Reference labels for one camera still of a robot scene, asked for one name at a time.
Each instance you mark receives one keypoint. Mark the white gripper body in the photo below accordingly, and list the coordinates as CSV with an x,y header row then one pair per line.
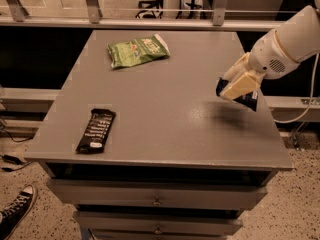
x,y
268,56

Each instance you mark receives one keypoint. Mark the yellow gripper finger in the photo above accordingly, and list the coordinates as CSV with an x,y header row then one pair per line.
x,y
241,84
238,69

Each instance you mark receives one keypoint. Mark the blue rxbar blueberry bar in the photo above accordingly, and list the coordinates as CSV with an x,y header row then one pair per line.
x,y
249,100

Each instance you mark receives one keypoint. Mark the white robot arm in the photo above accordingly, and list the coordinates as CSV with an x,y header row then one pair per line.
x,y
305,25

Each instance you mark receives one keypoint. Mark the green jalapeno chip bag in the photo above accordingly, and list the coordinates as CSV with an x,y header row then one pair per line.
x,y
137,51

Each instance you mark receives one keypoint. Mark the black rxbar chocolate bar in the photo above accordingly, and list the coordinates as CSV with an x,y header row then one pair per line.
x,y
96,133

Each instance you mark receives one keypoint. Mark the grey drawer cabinet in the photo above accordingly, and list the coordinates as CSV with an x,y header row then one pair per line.
x,y
170,126

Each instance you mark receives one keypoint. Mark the black office chair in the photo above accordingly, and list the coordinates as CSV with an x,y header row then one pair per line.
x,y
150,9

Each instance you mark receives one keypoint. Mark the top grey drawer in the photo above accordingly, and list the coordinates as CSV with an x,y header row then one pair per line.
x,y
158,195

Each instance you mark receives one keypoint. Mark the grey drawer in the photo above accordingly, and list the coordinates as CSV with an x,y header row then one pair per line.
x,y
157,224
158,195

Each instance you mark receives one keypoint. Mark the metal railing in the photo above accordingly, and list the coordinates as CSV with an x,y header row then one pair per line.
x,y
247,15

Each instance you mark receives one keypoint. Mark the black canvas sneaker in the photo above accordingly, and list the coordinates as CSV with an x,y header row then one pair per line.
x,y
13,213

